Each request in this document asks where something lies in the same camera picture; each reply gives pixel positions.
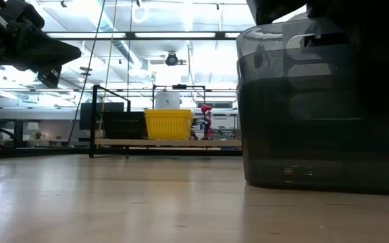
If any black metal shelf wood board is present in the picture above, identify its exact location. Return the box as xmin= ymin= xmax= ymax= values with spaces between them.
xmin=88 ymin=84 xmax=243 ymax=159

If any black overhead beam with light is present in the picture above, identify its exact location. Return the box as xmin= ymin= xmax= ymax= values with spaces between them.
xmin=44 ymin=31 xmax=242 ymax=41

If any thin black hanging cable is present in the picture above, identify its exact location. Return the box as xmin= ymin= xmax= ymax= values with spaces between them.
xmin=126 ymin=0 xmax=133 ymax=102

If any small white shade lamp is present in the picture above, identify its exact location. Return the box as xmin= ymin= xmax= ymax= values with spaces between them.
xmin=26 ymin=121 xmax=41 ymax=140

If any white hanging ring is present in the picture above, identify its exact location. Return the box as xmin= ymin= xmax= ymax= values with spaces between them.
xmin=131 ymin=2 xmax=150 ymax=24

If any round black ceiling camera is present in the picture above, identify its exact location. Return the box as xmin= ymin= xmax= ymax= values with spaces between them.
xmin=165 ymin=51 xmax=187 ymax=67

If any black hanging camera with cable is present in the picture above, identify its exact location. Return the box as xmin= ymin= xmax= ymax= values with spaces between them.
xmin=253 ymin=43 xmax=271 ymax=68

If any translucent grey plastic basket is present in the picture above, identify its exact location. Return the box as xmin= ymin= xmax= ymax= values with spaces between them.
xmin=236 ymin=47 xmax=389 ymax=196
xmin=236 ymin=18 xmax=389 ymax=82

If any black slotted plastic basket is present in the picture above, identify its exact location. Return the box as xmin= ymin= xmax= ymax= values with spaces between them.
xmin=102 ymin=111 xmax=148 ymax=140

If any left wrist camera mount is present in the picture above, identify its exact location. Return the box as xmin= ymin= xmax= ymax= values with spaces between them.
xmin=0 ymin=0 xmax=45 ymax=30

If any black rig frame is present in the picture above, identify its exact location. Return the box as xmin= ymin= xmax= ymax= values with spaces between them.
xmin=0 ymin=97 xmax=243 ymax=161

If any red desk lamp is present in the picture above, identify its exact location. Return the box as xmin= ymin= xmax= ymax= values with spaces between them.
xmin=200 ymin=103 xmax=215 ymax=141

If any black computer monitor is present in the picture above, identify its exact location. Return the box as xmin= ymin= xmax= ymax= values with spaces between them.
xmin=79 ymin=102 xmax=125 ymax=131

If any yellow hanging cable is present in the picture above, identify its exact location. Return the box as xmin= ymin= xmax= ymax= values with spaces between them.
xmin=95 ymin=0 xmax=118 ymax=149

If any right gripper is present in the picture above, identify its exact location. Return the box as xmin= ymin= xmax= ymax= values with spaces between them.
xmin=247 ymin=0 xmax=389 ymax=45

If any white cylindrical container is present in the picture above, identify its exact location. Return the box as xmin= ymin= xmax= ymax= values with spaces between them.
xmin=154 ymin=91 xmax=181 ymax=110

